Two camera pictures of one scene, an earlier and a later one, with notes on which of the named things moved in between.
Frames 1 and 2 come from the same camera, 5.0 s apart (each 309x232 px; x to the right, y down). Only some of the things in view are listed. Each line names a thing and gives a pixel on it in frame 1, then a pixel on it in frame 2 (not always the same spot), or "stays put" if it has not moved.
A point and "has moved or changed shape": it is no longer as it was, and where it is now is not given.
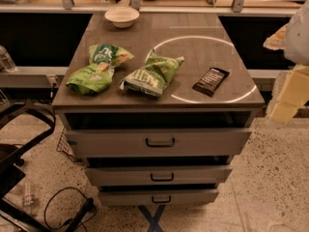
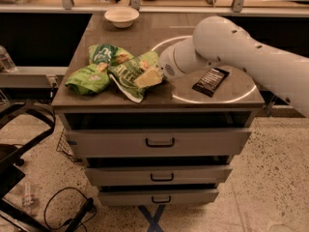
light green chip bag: [97, 76] stays put
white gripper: [297, 43] → [167, 64]
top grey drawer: [158, 142] stays put
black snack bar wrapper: [210, 80] stays put
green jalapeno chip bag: [154, 76] has moved or changed shape
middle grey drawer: [158, 176] stays put
